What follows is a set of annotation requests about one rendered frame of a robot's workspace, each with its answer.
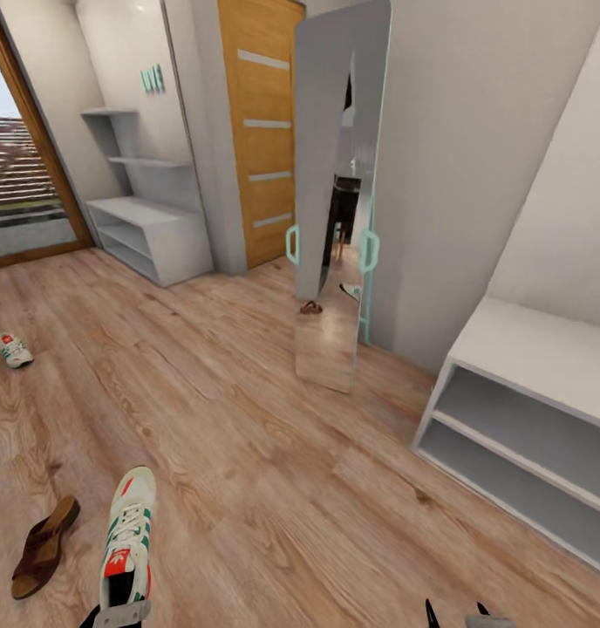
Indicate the sandal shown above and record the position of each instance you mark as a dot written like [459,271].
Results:
[42,550]

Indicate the standing mirror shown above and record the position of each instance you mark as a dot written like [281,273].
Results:
[340,67]

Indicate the gym shoe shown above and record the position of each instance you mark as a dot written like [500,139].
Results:
[125,576]
[14,351]

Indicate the decorative sign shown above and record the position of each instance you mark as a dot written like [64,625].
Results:
[151,77]

